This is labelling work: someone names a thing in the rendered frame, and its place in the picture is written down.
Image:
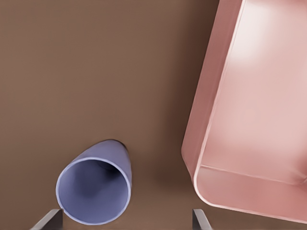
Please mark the lavender blue cup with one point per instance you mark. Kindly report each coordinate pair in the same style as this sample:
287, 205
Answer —
93, 189

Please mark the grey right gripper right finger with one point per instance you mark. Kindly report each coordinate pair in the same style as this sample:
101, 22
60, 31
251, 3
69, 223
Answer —
199, 221

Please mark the pink box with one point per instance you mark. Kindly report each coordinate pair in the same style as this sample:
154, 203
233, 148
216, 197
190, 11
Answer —
249, 115

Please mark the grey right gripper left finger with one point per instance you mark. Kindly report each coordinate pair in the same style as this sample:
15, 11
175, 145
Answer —
50, 221

